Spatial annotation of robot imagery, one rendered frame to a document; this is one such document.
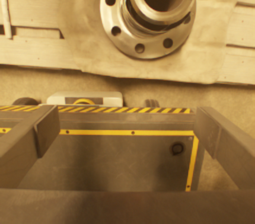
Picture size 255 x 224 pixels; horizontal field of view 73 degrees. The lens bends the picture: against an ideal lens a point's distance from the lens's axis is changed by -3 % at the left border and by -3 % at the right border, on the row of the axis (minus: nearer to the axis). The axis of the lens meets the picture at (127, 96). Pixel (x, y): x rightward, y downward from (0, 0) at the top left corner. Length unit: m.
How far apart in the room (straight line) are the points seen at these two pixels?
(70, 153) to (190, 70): 0.42
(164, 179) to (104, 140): 0.20
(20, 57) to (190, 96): 0.65
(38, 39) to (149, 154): 0.47
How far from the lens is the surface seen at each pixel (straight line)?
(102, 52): 0.53
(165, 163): 0.50
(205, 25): 0.59
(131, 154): 0.47
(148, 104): 0.63
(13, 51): 0.66
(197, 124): 0.16
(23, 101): 0.73
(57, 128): 0.16
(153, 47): 0.52
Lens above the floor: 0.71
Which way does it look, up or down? 73 degrees down
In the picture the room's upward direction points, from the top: 177 degrees clockwise
